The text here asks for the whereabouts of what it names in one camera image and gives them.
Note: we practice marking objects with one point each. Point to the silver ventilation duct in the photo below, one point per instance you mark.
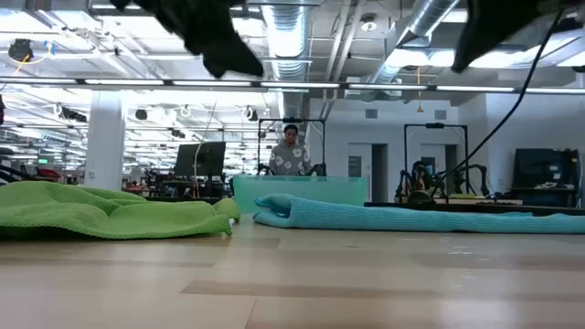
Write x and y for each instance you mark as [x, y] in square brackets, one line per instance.
[429, 18]
[287, 41]

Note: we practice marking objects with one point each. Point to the green microfiber towel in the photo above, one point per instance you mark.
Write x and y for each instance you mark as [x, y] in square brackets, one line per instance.
[114, 215]

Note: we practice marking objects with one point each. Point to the white square column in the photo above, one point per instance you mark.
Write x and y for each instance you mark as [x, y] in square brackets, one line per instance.
[105, 141]

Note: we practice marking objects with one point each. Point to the teal translucent plastic basket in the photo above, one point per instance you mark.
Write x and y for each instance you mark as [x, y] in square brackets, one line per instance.
[320, 189]

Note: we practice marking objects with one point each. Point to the black background robot rig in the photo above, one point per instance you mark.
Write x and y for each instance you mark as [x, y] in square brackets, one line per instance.
[418, 183]

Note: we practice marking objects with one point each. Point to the person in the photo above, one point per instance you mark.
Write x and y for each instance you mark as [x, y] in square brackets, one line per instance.
[288, 160]

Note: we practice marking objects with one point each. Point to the black background table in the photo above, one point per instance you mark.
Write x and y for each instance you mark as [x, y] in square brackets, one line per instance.
[503, 208]

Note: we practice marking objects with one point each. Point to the long linear ceiling light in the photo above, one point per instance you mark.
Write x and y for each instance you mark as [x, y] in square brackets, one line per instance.
[137, 82]

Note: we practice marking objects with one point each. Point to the black ceiling-mounted device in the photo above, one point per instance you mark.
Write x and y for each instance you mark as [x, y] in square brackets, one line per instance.
[20, 50]

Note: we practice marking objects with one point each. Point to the blue microfiber towel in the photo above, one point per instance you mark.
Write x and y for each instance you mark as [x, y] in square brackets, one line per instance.
[388, 218]

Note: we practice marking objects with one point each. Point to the dark wall sign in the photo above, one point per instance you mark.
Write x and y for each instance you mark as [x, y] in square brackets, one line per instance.
[354, 166]

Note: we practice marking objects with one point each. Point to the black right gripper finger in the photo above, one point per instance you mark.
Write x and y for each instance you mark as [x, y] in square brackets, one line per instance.
[480, 36]

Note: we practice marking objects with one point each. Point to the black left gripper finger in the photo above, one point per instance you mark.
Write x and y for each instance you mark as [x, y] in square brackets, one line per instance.
[233, 50]
[217, 68]

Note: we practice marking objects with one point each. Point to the black metal frame stand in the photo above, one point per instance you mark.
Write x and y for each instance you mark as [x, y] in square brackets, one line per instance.
[292, 120]
[434, 125]

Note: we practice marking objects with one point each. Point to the black computer monitor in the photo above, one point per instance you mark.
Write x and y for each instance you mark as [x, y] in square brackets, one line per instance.
[201, 160]

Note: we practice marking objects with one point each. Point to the black background robot arms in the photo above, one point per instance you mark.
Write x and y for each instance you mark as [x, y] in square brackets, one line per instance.
[317, 170]

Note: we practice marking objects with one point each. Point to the round ceiling detector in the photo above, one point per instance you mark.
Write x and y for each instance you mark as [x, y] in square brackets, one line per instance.
[368, 25]

